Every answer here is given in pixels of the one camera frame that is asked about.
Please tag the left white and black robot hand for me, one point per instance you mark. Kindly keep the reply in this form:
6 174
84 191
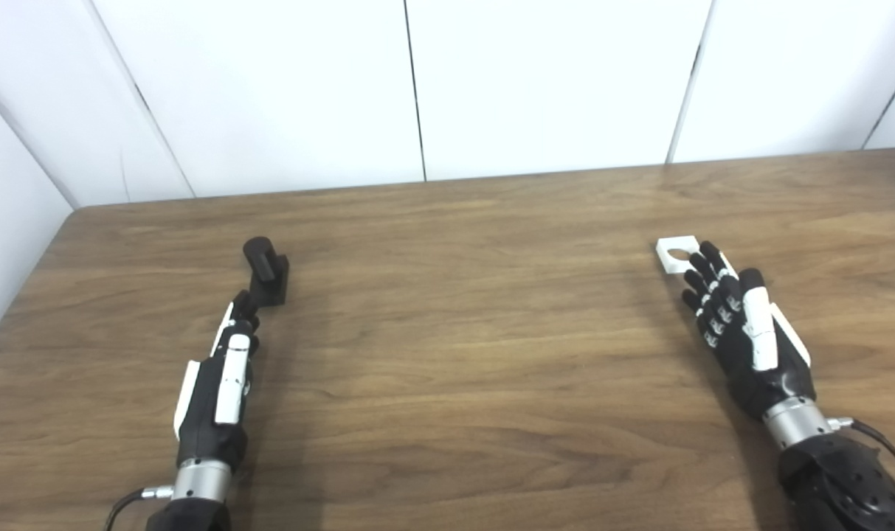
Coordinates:
229 376

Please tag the black peg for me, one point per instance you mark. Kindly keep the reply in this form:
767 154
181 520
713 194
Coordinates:
268 276

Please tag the white square piece with hole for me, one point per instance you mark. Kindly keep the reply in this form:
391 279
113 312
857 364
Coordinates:
676 252

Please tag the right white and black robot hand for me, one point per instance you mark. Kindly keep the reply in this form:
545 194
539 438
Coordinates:
757 346

